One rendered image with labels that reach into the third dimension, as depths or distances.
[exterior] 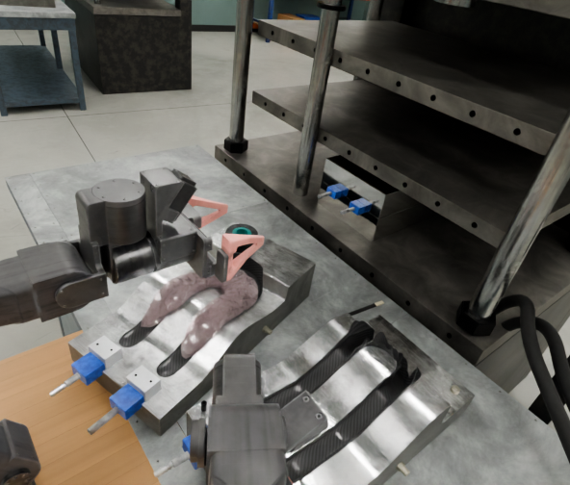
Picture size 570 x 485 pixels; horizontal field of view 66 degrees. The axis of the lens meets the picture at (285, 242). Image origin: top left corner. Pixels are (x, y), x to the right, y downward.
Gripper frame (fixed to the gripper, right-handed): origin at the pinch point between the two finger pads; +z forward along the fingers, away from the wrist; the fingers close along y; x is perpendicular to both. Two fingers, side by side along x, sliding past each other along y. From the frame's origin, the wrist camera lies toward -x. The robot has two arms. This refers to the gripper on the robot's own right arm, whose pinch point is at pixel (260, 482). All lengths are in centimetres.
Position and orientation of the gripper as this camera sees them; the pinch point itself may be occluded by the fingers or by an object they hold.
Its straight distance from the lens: 68.8
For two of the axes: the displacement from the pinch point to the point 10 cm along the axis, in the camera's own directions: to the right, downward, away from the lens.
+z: 0.9, 6.0, 7.9
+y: -5.8, -6.1, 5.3
